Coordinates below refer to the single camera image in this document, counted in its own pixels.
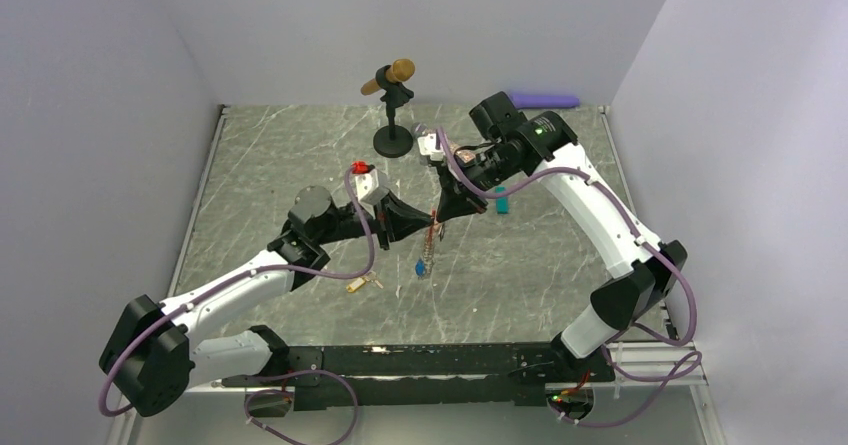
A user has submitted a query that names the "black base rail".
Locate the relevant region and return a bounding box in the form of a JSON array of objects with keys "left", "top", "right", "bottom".
[{"left": 221, "top": 342, "right": 615, "bottom": 411}]

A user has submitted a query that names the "red handled key holder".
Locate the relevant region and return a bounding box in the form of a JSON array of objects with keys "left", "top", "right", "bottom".
[{"left": 419, "top": 209, "right": 444, "bottom": 279}]

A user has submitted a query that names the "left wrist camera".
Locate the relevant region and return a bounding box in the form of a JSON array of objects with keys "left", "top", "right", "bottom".
[{"left": 354, "top": 168, "right": 390, "bottom": 207}]

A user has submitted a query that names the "teal block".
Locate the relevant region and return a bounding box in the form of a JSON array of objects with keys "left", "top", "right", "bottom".
[{"left": 495, "top": 197, "right": 510, "bottom": 215}]

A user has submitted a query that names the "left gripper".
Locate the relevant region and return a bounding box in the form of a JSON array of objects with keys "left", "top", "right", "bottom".
[{"left": 315, "top": 190, "right": 434, "bottom": 250}]

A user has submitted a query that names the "yellow key tag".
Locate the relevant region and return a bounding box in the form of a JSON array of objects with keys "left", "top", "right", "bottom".
[{"left": 346, "top": 276, "right": 370, "bottom": 293}]

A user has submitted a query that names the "black microphone stand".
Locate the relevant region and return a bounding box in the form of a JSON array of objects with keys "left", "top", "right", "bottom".
[{"left": 373, "top": 83, "right": 415, "bottom": 158}]

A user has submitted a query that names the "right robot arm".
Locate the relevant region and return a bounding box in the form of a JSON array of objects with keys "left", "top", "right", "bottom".
[{"left": 417, "top": 92, "right": 688, "bottom": 381}]

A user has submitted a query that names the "purple microphone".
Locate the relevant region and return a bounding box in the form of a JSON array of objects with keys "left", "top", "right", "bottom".
[{"left": 509, "top": 93, "right": 581, "bottom": 109}]

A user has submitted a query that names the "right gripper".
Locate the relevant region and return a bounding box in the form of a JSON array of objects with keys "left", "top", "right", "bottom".
[{"left": 436, "top": 142, "right": 522, "bottom": 222}]

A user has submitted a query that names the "glitter silver microphone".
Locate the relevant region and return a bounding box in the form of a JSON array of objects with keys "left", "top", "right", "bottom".
[{"left": 410, "top": 123, "right": 431, "bottom": 139}]

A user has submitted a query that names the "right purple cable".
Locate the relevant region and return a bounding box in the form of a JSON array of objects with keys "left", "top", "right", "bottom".
[{"left": 433, "top": 127, "right": 704, "bottom": 430}]

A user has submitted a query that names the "gold microphone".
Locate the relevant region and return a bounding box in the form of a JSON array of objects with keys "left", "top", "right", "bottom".
[{"left": 360, "top": 58, "right": 416, "bottom": 96}]

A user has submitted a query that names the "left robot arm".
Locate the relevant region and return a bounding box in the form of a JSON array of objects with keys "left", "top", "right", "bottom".
[{"left": 98, "top": 186, "right": 433, "bottom": 417}]

